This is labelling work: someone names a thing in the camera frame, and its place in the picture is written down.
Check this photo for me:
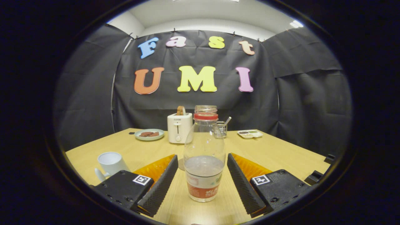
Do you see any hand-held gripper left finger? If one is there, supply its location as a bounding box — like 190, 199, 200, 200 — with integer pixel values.
92, 154, 178, 218

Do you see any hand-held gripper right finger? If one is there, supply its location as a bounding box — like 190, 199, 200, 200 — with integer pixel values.
227, 152, 313, 218

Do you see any clear plastic juice bottle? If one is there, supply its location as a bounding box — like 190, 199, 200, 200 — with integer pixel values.
183, 105, 226, 203

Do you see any white cup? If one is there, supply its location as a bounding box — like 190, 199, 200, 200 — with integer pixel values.
95, 152, 130, 183

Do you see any wooden table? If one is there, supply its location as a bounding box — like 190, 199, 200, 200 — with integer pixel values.
66, 127, 332, 225

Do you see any pale green plate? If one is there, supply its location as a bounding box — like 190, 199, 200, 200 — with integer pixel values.
135, 129, 165, 141

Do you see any white divided condiment tray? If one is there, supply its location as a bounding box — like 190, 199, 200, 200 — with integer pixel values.
237, 129, 263, 139

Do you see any white toaster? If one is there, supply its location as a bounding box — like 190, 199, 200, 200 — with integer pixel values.
167, 112, 193, 144

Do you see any metal wire rack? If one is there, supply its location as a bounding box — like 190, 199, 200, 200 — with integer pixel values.
217, 121, 228, 138

